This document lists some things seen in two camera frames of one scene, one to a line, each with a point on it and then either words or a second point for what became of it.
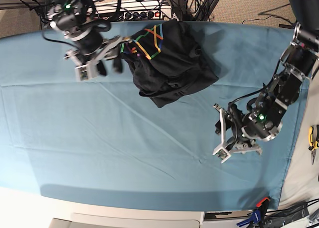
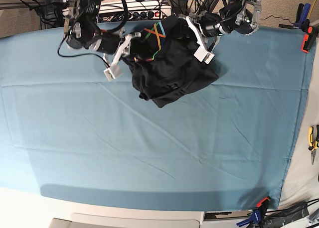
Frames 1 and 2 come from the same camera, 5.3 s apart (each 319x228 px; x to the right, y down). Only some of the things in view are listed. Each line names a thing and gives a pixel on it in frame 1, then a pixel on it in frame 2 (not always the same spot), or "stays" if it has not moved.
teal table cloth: x=100 y=143 stays
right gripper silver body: x=224 y=148 → x=203 y=55
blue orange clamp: x=258 y=213 stays
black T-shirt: x=170 y=61 stays
